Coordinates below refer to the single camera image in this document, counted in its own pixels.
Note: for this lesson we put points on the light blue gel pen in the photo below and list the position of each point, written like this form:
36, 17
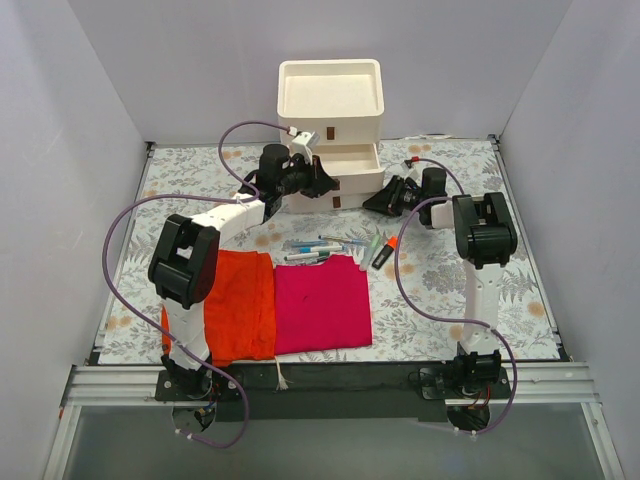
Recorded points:
302, 244

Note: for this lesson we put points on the mint green highlighter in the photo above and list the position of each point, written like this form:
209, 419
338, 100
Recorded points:
369, 252

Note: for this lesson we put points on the white drawer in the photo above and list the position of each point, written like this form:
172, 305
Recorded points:
357, 168
332, 201
350, 130

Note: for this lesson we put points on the white bottom drawer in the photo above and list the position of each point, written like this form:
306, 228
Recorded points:
332, 201

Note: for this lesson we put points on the white drawer cabinet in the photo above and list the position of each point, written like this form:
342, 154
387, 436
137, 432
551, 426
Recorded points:
342, 102

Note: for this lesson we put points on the white marker cyan cap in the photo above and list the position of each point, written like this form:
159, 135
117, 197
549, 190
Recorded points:
322, 248

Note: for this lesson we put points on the orange cloth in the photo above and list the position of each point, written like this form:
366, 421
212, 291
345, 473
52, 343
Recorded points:
235, 322

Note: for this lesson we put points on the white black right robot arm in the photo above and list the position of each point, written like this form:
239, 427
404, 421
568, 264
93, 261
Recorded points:
485, 238

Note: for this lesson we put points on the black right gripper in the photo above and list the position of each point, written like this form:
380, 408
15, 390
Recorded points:
396, 193

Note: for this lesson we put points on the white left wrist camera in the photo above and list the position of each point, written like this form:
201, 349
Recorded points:
303, 143

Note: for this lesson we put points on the white top drawer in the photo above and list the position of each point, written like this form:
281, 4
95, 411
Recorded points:
350, 130

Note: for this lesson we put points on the orange black highlighter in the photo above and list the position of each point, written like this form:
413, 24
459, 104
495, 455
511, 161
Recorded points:
385, 253

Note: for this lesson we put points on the aluminium frame rail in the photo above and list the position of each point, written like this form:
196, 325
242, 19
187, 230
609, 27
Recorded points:
538, 382

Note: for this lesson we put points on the white marker green cap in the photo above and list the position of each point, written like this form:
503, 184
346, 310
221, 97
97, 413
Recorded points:
301, 257

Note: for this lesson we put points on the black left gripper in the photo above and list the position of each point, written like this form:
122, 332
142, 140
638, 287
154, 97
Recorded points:
310, 175

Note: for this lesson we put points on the magenta cloth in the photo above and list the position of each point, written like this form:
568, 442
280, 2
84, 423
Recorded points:
322, 307

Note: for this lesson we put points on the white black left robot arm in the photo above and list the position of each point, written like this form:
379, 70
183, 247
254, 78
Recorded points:
183, 265

